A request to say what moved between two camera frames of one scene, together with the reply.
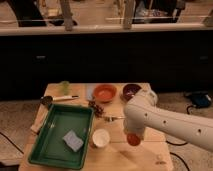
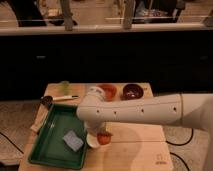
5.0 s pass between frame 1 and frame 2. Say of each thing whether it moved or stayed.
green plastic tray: stayed
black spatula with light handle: stayed
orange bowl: stayed
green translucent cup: stayed
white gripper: moved
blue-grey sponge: stayed
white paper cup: moved
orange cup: moved
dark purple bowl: stayed
